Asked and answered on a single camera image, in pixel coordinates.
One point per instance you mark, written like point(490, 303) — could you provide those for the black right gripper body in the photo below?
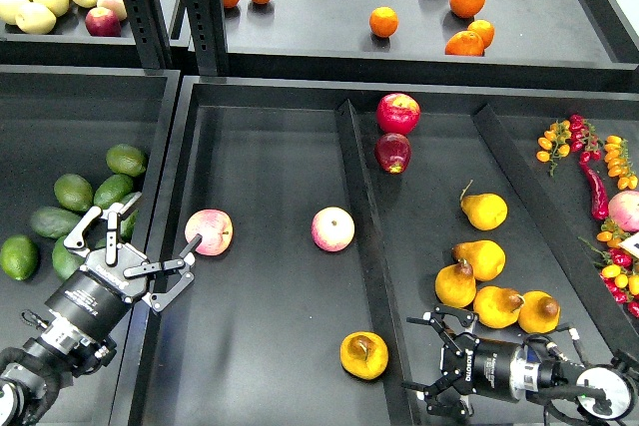
point(484, 367)

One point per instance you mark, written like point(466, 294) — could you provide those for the yellow pear with stem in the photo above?
point(486, 211)

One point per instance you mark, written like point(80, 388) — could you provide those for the black upper left shelf tray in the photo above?
point(70, 44)

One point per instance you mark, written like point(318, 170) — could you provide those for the bright red apple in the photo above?
point(397, 113)

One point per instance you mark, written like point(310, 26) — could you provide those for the green avocado lower middle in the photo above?
point(64, 262)

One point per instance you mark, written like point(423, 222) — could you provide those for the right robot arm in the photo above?
point(574, 392)

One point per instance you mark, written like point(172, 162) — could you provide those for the yellow pear upper pile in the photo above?
point(486, 257)

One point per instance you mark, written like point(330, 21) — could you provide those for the yellow apple front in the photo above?
point(35, 18)

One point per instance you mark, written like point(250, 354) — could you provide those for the pink apple right edge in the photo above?
point(623, 210)

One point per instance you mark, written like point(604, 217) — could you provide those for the green avocado upper left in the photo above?
point(74, 193)

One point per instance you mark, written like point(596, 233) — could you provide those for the black perforated post right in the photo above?
point(207, 23)

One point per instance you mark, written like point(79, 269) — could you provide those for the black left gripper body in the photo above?
point(97, 295)

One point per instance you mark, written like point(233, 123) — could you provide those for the yellow pear right pile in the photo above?
point(540, 312)

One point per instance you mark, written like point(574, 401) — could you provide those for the black perforated post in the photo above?
point(207, 23)
point(150, 33)

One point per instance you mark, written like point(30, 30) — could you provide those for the dark avocado lying sideways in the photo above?
point(51, 222)

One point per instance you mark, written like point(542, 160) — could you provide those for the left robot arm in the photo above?
point(33, 375)

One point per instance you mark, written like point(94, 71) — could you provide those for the pale peach on shelf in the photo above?
point(117, 6)

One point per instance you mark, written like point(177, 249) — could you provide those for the yellow pear left pile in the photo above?
point(455, 285)

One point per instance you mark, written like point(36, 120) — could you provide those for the green avocado upper middle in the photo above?
point(112, 190)

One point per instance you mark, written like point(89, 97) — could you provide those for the orange cherry tomato vine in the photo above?
point(554, 145)

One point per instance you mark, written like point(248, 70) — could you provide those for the red apple on shelf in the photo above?
point(102, 22)

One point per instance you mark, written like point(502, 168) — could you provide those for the black centre tray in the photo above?
point(255, 339)

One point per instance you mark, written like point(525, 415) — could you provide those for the yellow cherry tomato vine right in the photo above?
point(618, 163)

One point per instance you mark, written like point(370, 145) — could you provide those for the yellow pear with brown spot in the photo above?
point(364, 354)

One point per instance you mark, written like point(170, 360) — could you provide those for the pink apple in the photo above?
point(216, 229)
point(332, 229)

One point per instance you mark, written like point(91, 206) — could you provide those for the yellow pear middle pile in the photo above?
point(497, 307)

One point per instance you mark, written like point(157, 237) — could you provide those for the light green avocado far left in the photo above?
point(19, 257)

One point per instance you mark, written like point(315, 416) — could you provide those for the dark red apple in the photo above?
point(393, 152)

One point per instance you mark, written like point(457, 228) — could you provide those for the pink apple left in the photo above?
point(216, 229)

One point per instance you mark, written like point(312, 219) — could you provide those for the pink apple centre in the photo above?
point(332, 229)

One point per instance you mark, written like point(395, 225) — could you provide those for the red cherry tomato vine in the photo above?
point(584, 140)

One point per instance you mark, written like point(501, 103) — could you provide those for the green avocado top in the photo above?
point(127, 160)

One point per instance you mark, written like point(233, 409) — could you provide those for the red chili pepper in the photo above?
point(598, 196)

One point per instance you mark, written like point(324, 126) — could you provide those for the mixed cherry tomatoes bottom right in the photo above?
point(617, 268)

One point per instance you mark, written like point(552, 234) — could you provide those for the green avocado by tray edge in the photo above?
point(127, 225)

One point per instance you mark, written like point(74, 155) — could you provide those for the black perforated post left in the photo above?
point(150, 33)

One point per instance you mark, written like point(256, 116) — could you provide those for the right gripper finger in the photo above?
point(430, 393)
point(436, 319)

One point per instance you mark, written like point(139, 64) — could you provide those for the yellow pear pile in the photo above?
point(497, 307)
point(540, 312)
point(455, 285)
point(486, 257)

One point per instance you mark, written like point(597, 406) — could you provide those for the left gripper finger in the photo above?
point(97, 223)
point(176, 273)

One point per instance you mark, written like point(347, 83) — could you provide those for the white label card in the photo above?
point(631, 244)

